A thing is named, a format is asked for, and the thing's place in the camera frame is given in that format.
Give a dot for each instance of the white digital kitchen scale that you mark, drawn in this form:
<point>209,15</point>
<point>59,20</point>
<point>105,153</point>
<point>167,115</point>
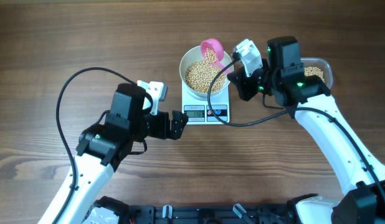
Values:
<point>198,111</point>

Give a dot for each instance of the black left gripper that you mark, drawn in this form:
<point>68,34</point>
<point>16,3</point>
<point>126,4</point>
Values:
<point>162,132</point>

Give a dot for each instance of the pile of yellow soybeans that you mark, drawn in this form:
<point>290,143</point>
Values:
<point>314,71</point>

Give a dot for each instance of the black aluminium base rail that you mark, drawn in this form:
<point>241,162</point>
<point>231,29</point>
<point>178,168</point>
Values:
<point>211,214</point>

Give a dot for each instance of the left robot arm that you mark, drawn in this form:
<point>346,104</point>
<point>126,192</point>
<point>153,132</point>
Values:
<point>101,148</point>

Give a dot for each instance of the clear plastic container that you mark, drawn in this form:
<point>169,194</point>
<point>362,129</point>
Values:
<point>318,67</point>

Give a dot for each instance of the soybeans in pink scoop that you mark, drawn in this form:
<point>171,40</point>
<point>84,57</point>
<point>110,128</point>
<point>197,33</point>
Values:
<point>210,56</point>

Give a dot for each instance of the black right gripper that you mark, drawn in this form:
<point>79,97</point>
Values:
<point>240,78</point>

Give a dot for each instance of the pink plastic scoop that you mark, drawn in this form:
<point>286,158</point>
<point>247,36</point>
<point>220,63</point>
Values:
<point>223,58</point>

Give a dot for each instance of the soybeans in white bowl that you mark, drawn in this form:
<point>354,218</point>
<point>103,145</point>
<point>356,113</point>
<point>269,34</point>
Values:
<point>200,74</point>

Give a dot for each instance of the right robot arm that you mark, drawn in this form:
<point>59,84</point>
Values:
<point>308,100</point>

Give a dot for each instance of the white round bowl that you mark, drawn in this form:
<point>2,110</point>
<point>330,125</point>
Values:
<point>193,55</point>

